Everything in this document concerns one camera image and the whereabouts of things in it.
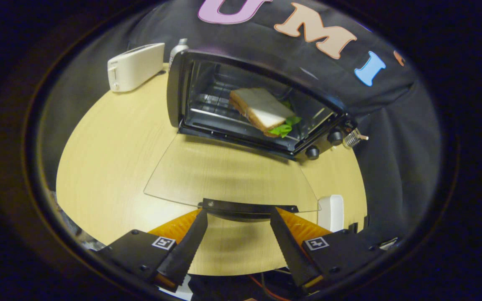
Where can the white rectangular plate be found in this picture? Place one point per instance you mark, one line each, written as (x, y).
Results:
(331, 213)

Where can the clear glass holder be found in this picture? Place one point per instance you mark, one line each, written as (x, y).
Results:
(353, 138)

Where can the white slot toaster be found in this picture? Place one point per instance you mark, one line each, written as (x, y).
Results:
(136, 67)

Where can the silver bottle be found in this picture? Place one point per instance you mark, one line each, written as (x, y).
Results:
(177, 49)

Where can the lettuce sandwich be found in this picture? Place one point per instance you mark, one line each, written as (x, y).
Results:
(262, 106)

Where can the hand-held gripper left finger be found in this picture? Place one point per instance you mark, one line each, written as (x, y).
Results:
(184, 248)

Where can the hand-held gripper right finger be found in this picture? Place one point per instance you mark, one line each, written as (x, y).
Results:
(291, 248)

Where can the black toaster oven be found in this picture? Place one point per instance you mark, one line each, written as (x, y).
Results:
(176, 92)

